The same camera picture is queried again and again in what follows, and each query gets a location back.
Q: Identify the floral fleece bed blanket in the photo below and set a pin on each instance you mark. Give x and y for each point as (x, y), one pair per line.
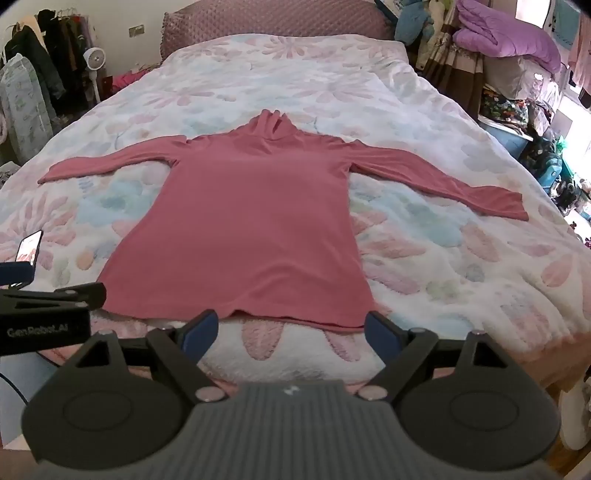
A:
(430, 262)

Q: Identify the dark hanging clothes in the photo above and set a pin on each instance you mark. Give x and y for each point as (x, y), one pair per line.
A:
(55, 42)

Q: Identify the white standing fan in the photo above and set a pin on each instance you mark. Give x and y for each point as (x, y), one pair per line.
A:
(95, 59)

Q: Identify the mauve quilted headboard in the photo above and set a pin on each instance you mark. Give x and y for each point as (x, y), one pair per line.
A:
(207, 20)

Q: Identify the brass wall switch plate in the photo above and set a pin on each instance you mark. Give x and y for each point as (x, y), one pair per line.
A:
(136, 31)

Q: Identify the floral storage bag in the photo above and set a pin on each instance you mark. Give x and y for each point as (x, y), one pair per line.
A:
(24, 108)

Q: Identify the blue plush toy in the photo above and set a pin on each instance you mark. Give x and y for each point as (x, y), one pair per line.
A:
(415, 21)

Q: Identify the smartphone on left gripper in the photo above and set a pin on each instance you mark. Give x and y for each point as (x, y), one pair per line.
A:
(28, 248)

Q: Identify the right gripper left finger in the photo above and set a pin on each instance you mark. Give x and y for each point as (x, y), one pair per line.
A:
(175, 354)

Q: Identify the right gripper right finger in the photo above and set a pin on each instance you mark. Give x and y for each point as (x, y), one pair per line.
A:
(405, 354)

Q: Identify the brown striped curtain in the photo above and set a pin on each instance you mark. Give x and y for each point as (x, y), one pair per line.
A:
(454, 71)

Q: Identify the pink turtleneck long-sleeve top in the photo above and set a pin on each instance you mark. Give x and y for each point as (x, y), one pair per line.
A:
(256, 221)

